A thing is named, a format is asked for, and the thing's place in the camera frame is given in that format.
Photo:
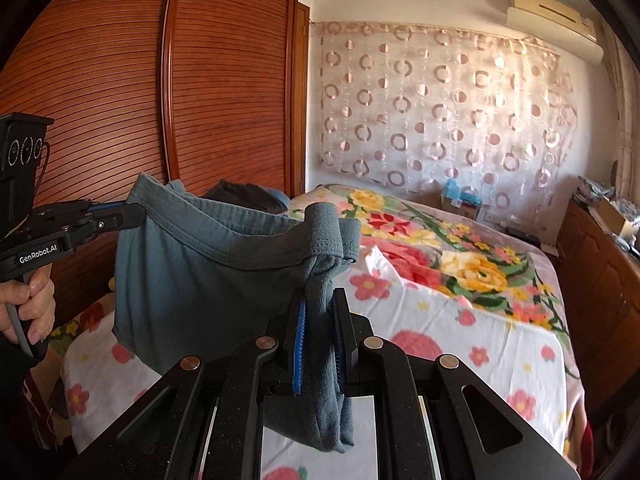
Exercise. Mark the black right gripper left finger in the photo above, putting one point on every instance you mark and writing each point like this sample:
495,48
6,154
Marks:
202,419

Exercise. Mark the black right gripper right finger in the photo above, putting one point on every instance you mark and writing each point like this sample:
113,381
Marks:
436,419

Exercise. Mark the grey-blue pants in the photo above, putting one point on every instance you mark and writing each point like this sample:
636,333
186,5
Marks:
204,277

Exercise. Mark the left hand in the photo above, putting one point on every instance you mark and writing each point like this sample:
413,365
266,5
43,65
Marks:
34,302

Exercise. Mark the strawberry print bed sheet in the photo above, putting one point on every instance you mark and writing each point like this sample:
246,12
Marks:
522,363

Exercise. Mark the wooden low cabinet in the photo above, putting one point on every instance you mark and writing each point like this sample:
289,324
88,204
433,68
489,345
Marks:
600,290

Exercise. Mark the floral bed blanket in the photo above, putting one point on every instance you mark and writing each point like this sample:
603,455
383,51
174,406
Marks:
452,254

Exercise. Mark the wooden slatted wardrobe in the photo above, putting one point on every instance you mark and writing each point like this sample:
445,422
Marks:
193,90

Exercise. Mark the dark folded garment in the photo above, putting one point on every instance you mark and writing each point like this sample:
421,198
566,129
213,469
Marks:
249,195

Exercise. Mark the blue item behind bed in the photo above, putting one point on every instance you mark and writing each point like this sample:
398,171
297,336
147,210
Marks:
456,200

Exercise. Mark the cardboard box on cabinet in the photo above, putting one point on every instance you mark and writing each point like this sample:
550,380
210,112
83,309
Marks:
615,221

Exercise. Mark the beige side curtain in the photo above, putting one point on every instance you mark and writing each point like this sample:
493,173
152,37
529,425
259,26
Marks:
624,76

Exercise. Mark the pink circle sheer curtain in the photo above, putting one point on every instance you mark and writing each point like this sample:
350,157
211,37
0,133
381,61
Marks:
412,106

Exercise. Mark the white wall air conditioner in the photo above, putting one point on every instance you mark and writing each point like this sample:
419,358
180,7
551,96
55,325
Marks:
557,24

